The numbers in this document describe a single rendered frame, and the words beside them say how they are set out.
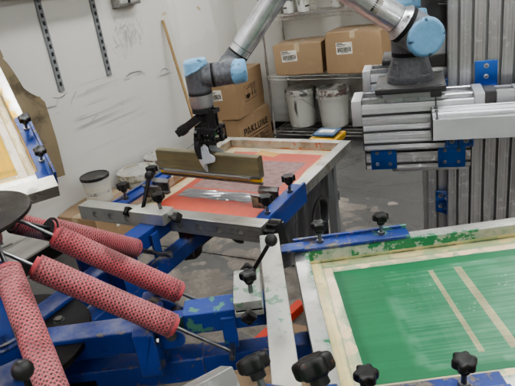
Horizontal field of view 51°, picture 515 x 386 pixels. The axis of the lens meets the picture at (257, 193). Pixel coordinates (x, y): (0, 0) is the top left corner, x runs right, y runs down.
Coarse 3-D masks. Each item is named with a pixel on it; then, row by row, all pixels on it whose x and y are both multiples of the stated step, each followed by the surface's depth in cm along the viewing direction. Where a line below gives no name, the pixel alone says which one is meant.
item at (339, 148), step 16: (224, 144) 237; (240, 144) 240; (256, 144) 236; (272, 144) 232; (288, 144) 228; (304, 144) 224; (320, 144) 221; (336, 144) 217; (320, 160) 201; (336, 160) 206; (176, 176) 209; (304, 176) 188; (320, 176) 193
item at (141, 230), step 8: (144, 224) 157; (152, 224) 156; (168, 224) 160; (128, 232) 153; (136, 232) 153; (144, 232) 152; (152, 232) 154; (160, 232) 158; (168, 232) 161; (144, 240) 152
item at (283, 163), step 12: (276, 156) 223; (288, 156) 220; (300, 156) 218; (312, 156) 217; (264, 168) 211; (276, 168) 209; (288, 168) 207; (300, 168) 206; (264, 180) 200; (276, 180) 198; (252, 192) 191; (216, 204) 185; (228, 204) 183; (240, 204) 182; (252, 216) 172
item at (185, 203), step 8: (240, 152) 233; (248, 152) 232; (256, 152) 231; (264, 160) 220; (192, 184) 206; (200, 184) 205; (208, 184) 204; (216, 184) 203; (224, 184) 202; (232, 184) 200; (176, 192) 200; (168, 200) 194; (176, 200) 193; (184, 200) 192; (192, 200) 191; (200, 200) 190; (208, 200) 189; (216, 200) 189; (176, 208) 186; (184, 208) 186; (192, 208) 185; (200, 208) 184
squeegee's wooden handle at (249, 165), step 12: (156, 156) 189; (168, 156) 186; (180, 156) 184; (192, 156) 181; (216, 156) 176; (228, 156) 174; (240, 156) 172; (252, 156) 170; (180, 168) 186; (192, 168) 183; (216, 168) 178; (228, 168) 176; (240, 168) 174; (252, 168) 171
